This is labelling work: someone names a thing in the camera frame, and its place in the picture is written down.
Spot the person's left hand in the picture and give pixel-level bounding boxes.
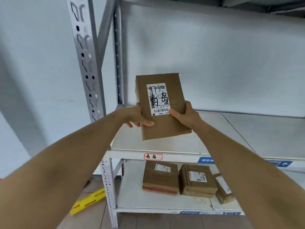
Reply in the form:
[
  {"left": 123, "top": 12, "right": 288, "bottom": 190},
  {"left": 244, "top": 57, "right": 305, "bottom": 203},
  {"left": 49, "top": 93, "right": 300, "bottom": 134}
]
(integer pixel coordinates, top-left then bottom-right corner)
[{"left": 118, "top": 103, "right": 155, "bottom": 128}]

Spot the person's right hand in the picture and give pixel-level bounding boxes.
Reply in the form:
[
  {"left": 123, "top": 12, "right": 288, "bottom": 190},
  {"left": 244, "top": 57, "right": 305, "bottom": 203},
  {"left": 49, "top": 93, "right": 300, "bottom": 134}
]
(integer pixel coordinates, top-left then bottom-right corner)
[{"left": 169, "top": 101, "right": 203, "bottom": 130}]

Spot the cardboard parcel with handwritten label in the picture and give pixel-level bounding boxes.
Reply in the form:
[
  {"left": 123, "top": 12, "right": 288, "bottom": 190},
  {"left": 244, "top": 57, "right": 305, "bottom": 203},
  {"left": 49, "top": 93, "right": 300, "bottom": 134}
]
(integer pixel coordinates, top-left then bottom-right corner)
[{"left": 135, "top": 73, "right": 192, "bottom": 141}]

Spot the person's right forearm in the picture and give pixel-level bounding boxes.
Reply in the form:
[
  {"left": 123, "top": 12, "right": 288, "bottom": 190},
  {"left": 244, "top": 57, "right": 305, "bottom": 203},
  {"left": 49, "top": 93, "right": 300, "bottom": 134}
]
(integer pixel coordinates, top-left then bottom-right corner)
[{"left": 192, "top": 118, "right": 305, "bottom": 229}]

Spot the person's left forearm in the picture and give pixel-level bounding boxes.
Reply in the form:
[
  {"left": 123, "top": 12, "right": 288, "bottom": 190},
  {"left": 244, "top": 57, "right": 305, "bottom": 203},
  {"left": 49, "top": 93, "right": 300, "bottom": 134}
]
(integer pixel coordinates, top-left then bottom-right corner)
[{"left": 0, "top": 110, "right": 127, "bottom": 229}]

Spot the white metal shelving rack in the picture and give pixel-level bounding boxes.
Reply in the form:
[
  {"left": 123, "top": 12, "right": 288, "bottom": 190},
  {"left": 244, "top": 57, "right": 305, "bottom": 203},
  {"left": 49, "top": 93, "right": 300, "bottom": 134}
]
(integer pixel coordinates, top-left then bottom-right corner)
[{"left": 66, "top": 0, "right": 305, "bottom": 228}]

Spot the white shelf label red border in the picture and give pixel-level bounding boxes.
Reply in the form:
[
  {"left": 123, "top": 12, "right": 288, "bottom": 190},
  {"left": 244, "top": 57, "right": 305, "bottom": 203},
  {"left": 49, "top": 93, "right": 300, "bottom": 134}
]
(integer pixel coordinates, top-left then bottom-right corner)
[{"left": 144, "top": 153, "right": 163, "bottom": 161}]

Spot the cardboard parcel with red stripe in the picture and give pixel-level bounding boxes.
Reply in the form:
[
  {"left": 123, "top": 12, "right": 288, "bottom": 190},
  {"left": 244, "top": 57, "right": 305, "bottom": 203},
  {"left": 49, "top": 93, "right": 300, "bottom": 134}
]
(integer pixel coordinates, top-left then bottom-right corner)
[{"left": 142, "top": 161, "right": 179, "bottom": 195}]

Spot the plain cardboard parcel white label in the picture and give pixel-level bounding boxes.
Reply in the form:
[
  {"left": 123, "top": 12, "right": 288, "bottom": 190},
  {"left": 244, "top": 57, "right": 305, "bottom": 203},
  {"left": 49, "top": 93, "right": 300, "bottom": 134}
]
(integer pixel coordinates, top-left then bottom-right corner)
[{"left": 179, "top": 164, "right": 218, "bottom": 198}]

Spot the small cardboard parcel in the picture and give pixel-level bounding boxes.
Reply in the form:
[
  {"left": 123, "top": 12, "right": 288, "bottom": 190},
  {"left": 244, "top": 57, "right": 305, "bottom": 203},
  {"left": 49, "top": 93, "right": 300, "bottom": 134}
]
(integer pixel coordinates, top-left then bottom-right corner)
[{"left": 213, "top": 173, "right": 236, "bottom": 204}]

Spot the yellow tape strip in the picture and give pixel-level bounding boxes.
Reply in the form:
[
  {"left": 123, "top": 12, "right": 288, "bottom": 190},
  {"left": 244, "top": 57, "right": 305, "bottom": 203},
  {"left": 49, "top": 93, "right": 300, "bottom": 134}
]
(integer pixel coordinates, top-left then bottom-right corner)
[{"left": 70, "top": 187, "right": 107, "bottom": 215}]

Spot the blue shelf label strip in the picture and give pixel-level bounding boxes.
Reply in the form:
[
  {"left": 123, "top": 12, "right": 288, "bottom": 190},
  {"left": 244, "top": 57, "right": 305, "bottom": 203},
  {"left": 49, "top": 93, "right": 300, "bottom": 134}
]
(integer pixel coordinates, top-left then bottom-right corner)
[{"left": 180, "top": 211, "right": 242, "bottom": 215}]

